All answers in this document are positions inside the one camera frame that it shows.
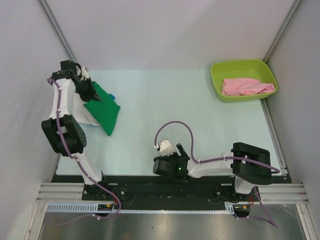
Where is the green t shirt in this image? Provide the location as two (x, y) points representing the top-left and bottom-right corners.
(84, 81), (121, 137)

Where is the lime green plastic basin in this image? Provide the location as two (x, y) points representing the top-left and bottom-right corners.
(210, 59), (278, 103)

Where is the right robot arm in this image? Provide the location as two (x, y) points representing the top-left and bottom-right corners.
(152, 139), (276, 201)

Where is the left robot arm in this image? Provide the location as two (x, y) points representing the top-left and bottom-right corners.
(41, 60), (103, 185)

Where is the white t shirt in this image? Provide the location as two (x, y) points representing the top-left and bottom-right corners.
(72, 92), (100, 127)

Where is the pink t shirt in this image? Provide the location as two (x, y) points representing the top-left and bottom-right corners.
(221, 78), (276, 97)

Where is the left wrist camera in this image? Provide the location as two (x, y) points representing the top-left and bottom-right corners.
(77, 66), (90, 81)

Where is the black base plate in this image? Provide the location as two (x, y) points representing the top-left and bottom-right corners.
(51, 174), (292, 212)

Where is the grey slotted cable duct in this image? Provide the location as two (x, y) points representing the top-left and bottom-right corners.
(46, 201), (241, 215)

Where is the left aluminium frame post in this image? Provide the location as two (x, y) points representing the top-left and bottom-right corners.
(37, 0), (77, 62)

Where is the aluminium frame post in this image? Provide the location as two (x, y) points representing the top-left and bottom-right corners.
(263, 0), (304, 64)
(37, 0), (77, 62)

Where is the aluminium rail right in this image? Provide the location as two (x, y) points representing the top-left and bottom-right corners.
(258, 183), (309, 205)

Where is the aluminium rail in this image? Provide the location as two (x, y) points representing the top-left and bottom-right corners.
(36, 182), (84, 203)
(258, 183), (309, 205)

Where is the aluminium rail left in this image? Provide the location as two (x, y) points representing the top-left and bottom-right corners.
(36, 182), (84, 203)

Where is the right aluminium frame post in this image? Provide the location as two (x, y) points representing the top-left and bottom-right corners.
(263, 0), (304, 64)

